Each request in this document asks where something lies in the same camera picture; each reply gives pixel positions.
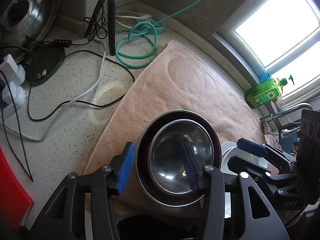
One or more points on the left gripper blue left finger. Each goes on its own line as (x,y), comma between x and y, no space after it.
(124,166)

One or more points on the white plate grey branch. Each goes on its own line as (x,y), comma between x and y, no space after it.
(230,149)

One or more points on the black tripod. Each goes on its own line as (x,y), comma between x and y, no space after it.
(94,26)

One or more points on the blue cup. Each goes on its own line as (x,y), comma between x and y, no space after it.
(264,77)

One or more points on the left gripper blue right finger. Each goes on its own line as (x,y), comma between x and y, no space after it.
(192,164)

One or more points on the red steel bowl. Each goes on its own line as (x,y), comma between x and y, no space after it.
(165,162)

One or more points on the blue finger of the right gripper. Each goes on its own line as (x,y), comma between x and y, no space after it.
(252,148)

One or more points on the black dish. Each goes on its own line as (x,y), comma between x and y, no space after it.
(43,61)

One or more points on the window frame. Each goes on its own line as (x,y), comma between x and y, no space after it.
(278,37)

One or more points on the red box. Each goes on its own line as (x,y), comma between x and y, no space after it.
(15,202)

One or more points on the white power strip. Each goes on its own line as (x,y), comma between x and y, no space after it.
(12,94)

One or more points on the large steel bowl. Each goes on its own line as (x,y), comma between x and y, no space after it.
(144,143)

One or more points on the chrome kitchen faucet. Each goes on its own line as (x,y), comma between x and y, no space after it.
(276,117)

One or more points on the green dish soap bottle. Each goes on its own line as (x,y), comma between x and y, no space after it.
(265,92)

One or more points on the pink towel mat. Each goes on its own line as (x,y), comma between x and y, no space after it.
(177,79)

